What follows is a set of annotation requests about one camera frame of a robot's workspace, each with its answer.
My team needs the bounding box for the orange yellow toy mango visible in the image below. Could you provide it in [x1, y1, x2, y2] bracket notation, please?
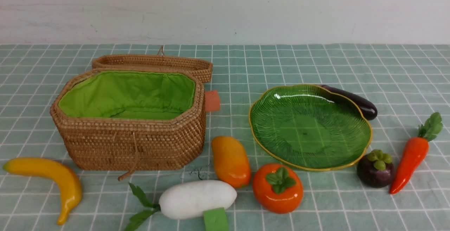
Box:
[211, 135, 252, 188]

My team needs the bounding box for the orange toy persimmon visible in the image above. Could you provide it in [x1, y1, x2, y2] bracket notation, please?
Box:
[252, 163, 304, 214]

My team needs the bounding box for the white toy radish with leaves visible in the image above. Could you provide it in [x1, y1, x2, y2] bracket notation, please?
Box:
[125, 180, 237, 231]

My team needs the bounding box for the dark purple toy eggplant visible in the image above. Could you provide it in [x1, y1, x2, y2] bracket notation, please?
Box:
[319, 85, 378, 121]

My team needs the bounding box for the purple toy mangosteen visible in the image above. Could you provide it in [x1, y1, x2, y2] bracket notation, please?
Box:
[356, 149, 394, 188]

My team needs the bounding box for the yellow toy banana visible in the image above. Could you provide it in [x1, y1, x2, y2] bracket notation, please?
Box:
[3, 157, 82, 226]

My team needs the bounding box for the orange toy carrot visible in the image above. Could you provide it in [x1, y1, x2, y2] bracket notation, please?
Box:
[389, 112, 443, 194]

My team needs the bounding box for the orange foam cube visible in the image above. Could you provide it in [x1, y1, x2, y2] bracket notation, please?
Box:
[205, 90, 220, 113]

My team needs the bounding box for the woven wicker basket lid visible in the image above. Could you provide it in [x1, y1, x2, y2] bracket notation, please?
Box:
[92, 54, 213, 83]

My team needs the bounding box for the green leaf-shaped glass plate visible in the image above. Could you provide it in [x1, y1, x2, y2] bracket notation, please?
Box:
[249, 84, 373, 172]

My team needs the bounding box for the green checkered tablecloth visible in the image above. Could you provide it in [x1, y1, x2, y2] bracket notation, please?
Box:
[0, 44, 449, 231]

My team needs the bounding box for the woven wicker basket green lining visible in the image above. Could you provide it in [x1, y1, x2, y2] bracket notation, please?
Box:
[50, 68, 207, 171]

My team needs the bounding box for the green foam cube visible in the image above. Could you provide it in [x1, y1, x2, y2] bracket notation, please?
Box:
[204, 207, 229, 231]

